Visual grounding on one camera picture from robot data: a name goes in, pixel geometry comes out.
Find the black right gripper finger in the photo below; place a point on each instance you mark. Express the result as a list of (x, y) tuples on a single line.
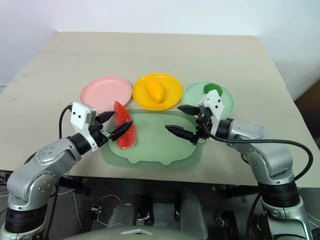
[(182, 132), (190, 110)]

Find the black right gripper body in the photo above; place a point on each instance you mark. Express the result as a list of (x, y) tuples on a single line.
[(203, 125)]

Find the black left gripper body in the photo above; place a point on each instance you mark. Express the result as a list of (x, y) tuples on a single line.
[(98, 136)]

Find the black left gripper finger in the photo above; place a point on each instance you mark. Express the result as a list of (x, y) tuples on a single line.
[(105, 117), (121, 130)]

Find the red toy fruit slice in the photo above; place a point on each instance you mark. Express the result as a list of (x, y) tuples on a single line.
[(125, 117)]

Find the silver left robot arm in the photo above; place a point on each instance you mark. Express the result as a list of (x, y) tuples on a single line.
[(47, 162)]

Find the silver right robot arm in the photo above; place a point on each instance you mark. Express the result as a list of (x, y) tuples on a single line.
[(270, 160)]

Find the light green plate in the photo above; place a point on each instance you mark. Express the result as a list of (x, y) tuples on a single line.
[(195, 96)]

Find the pink plate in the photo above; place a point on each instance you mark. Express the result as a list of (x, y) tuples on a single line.
[(105, 92)]

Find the yellow plate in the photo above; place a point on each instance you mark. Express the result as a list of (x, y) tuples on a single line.
[(172, 87)]

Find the light green tray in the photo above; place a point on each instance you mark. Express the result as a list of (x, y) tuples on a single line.
[(155, 140)]

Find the dark green toy vegetable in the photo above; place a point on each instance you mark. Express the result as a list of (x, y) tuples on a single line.
[(212, 88)]

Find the yellow toy mango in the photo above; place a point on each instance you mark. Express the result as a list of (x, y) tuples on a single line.
[(155, 91)]

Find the grey rounded robot leg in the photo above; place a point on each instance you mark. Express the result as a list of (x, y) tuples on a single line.
[(191, 210), (130, 210)]

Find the grey robot torso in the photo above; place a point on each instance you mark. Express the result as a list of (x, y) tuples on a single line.
[(150, 233)]

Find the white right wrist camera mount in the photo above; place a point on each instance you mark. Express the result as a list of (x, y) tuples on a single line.
[(215, 102)]

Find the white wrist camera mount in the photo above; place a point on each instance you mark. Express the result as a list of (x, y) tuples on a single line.
[(215, 102), (79, 117)]

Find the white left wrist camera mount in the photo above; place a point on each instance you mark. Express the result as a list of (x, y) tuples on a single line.
[(79, 117)]

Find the black table frame bar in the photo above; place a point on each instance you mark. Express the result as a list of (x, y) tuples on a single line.
[(73, 186), (241, 191)]

